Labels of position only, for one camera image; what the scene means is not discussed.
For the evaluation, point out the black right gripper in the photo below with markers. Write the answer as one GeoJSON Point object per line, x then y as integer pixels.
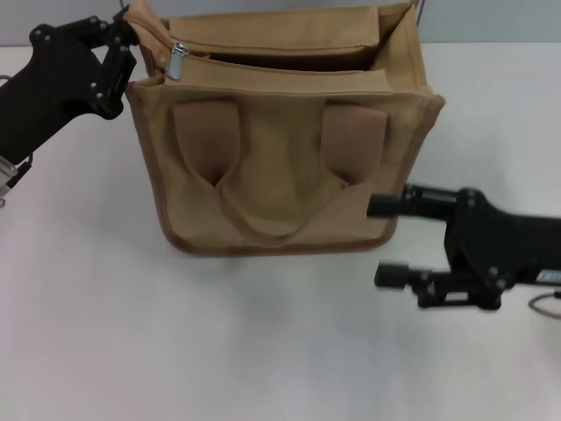
{"type": "Point", "coordinates": [495, 237]}

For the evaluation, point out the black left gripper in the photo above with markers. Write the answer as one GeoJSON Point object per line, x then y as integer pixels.
{"type": "Point", "coordinates": [44, 92]}

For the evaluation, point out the khaki canvas food bag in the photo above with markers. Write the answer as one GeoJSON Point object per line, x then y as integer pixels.
{"type": "Point", "coordinates": [280, 166]}

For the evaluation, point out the silver metal zipper pull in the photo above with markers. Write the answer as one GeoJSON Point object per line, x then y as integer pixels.
{"type": "Point", "coordinates": [176, 61]}

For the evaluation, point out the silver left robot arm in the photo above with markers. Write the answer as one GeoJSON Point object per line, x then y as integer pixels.
{"type": "Point", "coordinates": [9, 175]}

